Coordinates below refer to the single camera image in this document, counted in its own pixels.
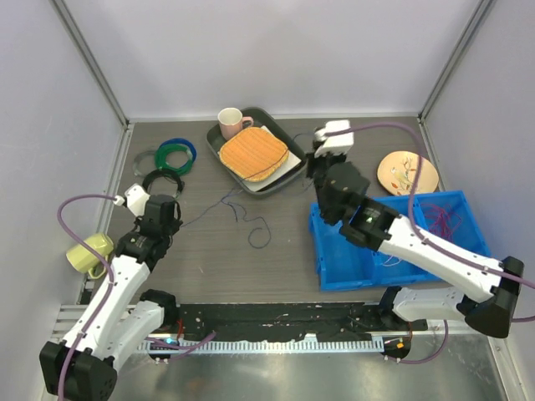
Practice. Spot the grey slotted cable duct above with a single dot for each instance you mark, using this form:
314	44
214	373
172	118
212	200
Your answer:
308	345

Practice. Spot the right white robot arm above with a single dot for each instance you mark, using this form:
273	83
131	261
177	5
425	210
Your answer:
483	291

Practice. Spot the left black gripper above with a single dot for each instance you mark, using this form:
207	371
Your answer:
175	225

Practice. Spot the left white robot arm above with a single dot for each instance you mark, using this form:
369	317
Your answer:
85	363

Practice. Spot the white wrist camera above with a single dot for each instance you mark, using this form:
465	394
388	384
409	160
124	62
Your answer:
134	199
336	137

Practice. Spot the orange woven mat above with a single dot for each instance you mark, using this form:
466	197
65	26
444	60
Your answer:
254	154

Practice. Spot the beige painted plate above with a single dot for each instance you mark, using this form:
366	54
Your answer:
396	173

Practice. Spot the pink ceramic mug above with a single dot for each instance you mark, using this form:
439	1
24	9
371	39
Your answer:
231	121

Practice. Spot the blue plastic bin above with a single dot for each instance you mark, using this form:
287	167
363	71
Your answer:
342	266

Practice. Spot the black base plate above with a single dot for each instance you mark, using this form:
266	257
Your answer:
282	322

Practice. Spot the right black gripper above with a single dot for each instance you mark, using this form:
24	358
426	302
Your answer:
313	160

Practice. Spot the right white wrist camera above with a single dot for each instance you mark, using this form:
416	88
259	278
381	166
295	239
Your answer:
336	137

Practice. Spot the yellow-green paper cup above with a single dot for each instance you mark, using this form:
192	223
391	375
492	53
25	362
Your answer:
85	262

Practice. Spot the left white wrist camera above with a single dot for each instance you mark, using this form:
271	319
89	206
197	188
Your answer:
134	199

